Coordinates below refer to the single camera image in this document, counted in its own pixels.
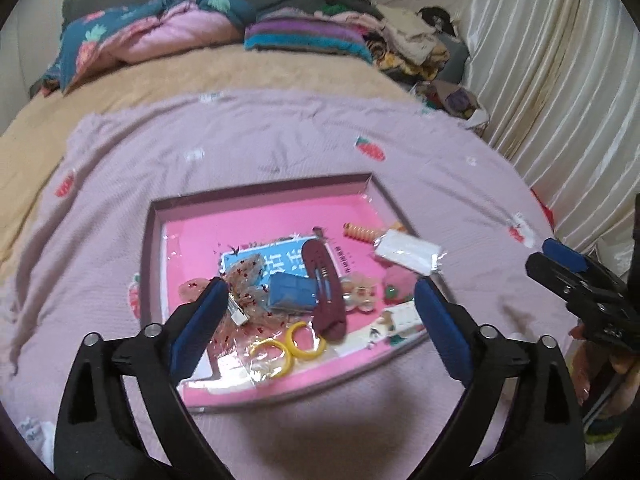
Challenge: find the blue hair clip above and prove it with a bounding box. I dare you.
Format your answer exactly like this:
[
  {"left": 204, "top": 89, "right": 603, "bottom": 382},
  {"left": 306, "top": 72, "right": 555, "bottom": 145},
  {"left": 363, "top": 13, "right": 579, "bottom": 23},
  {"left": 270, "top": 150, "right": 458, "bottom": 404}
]
[{"left": 267, "top": 272, "right": 317, "bottom": 313}]

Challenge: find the purple printed blanket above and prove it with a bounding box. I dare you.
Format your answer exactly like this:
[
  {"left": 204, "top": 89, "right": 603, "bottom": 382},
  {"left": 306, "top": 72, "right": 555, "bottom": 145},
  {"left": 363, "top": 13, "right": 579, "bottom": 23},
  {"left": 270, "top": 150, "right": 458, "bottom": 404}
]
[{"left": 10, "top": 89, "right": 576, "bottom": 480}]

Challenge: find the person's right hand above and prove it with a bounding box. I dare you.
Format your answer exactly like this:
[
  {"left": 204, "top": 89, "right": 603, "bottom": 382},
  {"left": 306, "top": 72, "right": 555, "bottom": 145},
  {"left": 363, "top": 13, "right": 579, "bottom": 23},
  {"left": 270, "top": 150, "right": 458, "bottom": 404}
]
[{"left": 570, "top": 322, "right": 640, "bottom": 407}]

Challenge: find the patterned cloth bundle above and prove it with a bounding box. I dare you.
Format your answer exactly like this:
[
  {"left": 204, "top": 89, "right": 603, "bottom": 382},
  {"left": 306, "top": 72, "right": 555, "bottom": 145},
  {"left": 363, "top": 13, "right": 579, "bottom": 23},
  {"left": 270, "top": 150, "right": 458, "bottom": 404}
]
[{"left": 415, "top": 80, "right": 488, "bottom": 136}]

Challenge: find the strawberry print quilt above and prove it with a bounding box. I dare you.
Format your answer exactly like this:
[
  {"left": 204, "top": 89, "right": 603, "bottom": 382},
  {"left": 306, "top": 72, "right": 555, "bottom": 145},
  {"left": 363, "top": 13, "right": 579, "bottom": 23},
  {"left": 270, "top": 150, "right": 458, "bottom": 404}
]
[{"left": 37, "top": 0, "right": 256, "bottom": 96}]

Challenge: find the pile of clothes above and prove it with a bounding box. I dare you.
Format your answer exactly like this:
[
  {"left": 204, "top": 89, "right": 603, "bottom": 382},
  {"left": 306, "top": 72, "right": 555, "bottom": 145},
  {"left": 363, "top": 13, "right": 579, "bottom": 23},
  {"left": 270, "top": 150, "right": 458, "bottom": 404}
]
[{"left": 315, "top": 0, "right": 451, "bottom": 86}]

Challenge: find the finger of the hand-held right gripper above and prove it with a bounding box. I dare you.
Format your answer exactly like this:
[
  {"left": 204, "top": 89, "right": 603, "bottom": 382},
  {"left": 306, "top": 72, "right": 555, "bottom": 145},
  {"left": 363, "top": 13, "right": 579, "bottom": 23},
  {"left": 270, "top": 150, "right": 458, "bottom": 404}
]
[
  {"left": 525, "top": 252, "right": 601, "bottom": 306},
  {"left": 542, "top": 237, "right": 626, "bottom": 293}
]

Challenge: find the maroon hair clip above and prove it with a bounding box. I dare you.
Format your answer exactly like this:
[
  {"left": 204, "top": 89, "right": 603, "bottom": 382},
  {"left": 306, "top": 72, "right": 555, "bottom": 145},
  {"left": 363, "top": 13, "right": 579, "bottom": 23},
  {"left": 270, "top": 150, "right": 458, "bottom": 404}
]
[{"left": 299, "top": 239, "right": 348, "bottom": 343}]

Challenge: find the clear packet of yellow hoops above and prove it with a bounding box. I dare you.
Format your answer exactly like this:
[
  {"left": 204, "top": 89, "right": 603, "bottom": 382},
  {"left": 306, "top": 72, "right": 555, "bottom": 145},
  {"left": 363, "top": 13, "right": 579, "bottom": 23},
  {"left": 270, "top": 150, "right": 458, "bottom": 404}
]
[{"left": 240, "top": 320, "right": 331, "bottom": 386}]

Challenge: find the orange spiral hair tie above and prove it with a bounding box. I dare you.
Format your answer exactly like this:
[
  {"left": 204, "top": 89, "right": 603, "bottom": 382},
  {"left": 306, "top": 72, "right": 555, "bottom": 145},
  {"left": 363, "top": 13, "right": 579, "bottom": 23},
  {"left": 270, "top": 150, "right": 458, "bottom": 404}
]
[{"left": 342, "top": 221, "right": 383, "bottom": 245}]

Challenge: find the black cloth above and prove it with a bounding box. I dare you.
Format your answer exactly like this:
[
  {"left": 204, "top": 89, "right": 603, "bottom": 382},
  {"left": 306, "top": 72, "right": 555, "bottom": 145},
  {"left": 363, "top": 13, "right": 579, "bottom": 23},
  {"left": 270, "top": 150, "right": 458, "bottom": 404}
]
[{"left": 417, "top": 6, "right": 458, "bottom": 36}]

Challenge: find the white plastic packet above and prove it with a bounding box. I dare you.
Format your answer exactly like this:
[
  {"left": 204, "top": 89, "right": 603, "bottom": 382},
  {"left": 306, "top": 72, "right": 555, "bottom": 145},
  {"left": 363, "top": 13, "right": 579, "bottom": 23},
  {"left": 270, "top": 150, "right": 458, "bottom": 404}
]
[{"left": 372, "top": 230, "right": 446, "bottom": 277}]

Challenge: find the bear hair clip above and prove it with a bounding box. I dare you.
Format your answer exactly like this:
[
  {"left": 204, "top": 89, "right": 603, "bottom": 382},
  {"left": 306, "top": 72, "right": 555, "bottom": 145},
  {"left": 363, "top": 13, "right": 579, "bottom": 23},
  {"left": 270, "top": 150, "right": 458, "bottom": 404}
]
[{"left": 342, "top": 272, "right": 378, "bottom": 313}]

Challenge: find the cream pleated curtain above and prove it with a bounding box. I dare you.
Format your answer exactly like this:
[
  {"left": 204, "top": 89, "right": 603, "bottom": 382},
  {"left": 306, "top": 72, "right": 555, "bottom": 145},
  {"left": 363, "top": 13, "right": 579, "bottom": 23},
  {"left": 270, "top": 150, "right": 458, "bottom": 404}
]
[{"left": 460, "top": 0, "right": 640, "bottom": 261}]

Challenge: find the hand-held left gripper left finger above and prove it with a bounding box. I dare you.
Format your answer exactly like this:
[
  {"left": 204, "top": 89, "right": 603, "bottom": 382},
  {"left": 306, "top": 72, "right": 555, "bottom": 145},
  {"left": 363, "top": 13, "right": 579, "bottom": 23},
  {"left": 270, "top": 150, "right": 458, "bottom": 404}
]
[{"left": 54, "top": 276, "right": 236, "bottom": 480}]

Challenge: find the pink fuzzy hair clip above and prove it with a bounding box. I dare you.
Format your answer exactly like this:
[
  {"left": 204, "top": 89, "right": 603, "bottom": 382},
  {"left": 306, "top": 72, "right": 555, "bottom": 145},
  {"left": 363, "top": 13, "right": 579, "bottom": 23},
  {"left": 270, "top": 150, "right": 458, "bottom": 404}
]
[{"left": 382, "top": 265, "right": 418, "bottom": 303}]

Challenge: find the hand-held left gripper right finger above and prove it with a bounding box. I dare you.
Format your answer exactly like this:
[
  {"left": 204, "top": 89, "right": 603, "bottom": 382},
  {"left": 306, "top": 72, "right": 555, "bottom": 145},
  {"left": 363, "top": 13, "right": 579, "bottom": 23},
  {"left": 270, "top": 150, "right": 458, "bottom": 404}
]
[{"left": 405, "top": 276, "right": 586, "bottom": 480}]

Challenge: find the grey pillow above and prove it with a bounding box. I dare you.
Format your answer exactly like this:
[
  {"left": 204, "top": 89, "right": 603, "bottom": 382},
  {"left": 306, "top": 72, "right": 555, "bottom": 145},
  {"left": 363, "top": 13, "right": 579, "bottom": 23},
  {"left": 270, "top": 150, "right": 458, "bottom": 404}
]
[{"left": 435, "top": 37, "right": 471, "bottom": 83}]

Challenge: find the striped fleece blanket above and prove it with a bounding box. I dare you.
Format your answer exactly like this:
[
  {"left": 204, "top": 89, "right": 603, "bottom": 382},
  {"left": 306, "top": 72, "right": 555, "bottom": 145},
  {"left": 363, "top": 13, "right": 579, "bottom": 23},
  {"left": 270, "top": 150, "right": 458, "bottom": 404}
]
[{"left": 244, "top": 14, "right": 373, "bottom": 63}]

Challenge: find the sequin bow hair clip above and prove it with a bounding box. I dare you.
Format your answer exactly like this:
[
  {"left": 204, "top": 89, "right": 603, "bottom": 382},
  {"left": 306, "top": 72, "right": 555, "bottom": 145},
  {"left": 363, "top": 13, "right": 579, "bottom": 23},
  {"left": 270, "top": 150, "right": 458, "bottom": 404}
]
[{"left": 179, "top": 254, "right": 286, "bottom": 358}]

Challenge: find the red cloth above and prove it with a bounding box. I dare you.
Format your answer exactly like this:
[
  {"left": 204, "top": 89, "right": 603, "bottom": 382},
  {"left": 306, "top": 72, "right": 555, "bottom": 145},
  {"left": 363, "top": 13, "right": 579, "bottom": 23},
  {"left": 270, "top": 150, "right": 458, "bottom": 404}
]
[{"left": 530, "top": 187, "right": 557, "bottom": 228}]

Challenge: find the pink shallow cardboard box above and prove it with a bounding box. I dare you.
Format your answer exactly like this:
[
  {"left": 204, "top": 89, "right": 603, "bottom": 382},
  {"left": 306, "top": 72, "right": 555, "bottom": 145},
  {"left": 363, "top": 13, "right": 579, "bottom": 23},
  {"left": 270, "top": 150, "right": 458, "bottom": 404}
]
[{"left": 141, "top": 172, "right": 446, "bottom": 413}]

